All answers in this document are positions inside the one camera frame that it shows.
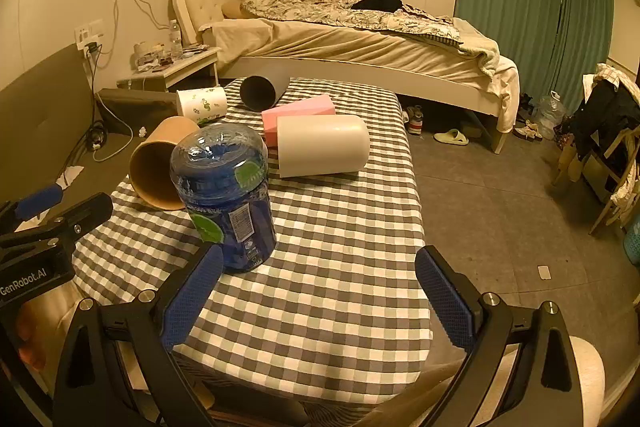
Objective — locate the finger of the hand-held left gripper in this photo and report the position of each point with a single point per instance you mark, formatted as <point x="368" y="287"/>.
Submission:
<point x="85" y="212"/>
<point x="37" y="202"/>

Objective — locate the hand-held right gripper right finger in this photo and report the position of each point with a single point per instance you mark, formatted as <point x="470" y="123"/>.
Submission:
<point x="445" y="302"/>

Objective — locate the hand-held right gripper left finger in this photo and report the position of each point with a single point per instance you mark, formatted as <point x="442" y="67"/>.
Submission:
<point x="192" y="299"/>

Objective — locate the blue transparent plastic cup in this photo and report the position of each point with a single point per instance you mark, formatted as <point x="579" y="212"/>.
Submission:
<point x="225" y="187"/>

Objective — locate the brown paper cup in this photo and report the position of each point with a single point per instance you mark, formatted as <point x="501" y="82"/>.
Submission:
<point x="150" y="167"/>

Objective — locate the white floral cup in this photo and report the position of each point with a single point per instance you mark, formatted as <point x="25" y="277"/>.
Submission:
<point x="205" y="103"/>

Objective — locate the large white cup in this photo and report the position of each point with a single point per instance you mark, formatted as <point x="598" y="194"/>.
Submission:
<point x="325" y="147"/>

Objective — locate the grey cup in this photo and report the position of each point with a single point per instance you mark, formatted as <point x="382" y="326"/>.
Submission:
<point x="257" y="92"/>

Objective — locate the person's left hand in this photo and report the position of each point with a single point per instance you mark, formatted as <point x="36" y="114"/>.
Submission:
<point x="29" y="334"/>

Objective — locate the white card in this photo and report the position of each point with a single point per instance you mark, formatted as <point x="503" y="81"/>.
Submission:
<point x="545" y="272"/>

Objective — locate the checkered tablecloth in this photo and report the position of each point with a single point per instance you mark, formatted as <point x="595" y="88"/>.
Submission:
<point x="325" y="257"/>

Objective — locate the white stool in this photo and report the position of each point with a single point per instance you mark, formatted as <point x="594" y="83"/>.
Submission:
<point x="585" y="377"/>

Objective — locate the pale slipper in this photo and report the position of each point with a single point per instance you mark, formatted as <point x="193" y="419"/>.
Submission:
<point x="450" y="137"/>

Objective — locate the nightstand clutter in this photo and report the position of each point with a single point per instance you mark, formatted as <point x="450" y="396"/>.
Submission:
<point x="155" y="57"/>

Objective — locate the white nightstand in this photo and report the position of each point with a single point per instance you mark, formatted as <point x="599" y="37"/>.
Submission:
<point x="190" y="66"/>

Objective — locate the pair of sneakers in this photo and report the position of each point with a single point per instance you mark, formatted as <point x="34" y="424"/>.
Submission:
<point x="414" y="119"/>

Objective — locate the pair of sandals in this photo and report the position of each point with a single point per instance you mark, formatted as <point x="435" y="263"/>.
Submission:
<point x="527" y="130"/>

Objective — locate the clear water bottle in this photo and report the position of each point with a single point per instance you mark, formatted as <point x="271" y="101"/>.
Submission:
<point x="175" y="42"/>

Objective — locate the blue basket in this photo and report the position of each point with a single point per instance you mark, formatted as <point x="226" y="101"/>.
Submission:
<point x="634" y="242"/>

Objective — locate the wooden chair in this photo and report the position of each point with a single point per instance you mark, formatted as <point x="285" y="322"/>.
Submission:
<point x="607" y="187"/>

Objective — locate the large water jug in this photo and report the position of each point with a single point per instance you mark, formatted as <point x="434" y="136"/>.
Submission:
<point x="550" y="114"/>

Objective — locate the pink foam block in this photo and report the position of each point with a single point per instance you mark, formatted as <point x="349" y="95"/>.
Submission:
<point x="300" y="109"/>

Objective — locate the cream throw blanket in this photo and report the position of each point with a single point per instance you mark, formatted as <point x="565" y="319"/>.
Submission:
<point x="495" y="62"/>

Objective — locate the dark jacket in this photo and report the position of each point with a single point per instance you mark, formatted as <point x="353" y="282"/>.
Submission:
<point x="607" y="117"/>

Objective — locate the beige bed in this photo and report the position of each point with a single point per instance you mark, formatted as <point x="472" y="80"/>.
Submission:
<point x="350" y="49"/>

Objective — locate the floral blanket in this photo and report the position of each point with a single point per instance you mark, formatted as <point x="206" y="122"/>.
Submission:
<point x="310" y="4"/>

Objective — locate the black garment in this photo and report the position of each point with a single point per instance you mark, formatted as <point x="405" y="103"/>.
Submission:
<point x="377" y="0"/>

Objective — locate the white switch panel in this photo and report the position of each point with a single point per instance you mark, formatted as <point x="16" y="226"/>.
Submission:
<point x="90" y="33"/>

